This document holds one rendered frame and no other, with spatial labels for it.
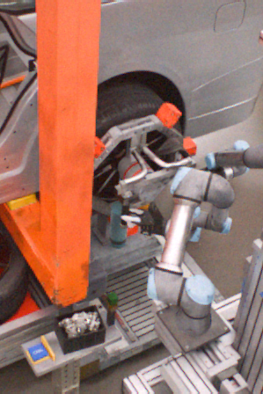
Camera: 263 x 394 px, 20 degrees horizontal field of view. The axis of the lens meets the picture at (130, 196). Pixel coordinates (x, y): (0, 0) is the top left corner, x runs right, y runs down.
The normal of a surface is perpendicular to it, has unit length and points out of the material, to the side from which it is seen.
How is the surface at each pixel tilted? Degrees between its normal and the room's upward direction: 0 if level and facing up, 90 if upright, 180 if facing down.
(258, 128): 0
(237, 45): 90
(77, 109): 90
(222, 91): 90
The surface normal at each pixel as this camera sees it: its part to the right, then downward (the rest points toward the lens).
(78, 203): 0.50, 0.63
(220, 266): 0.07, -0.71
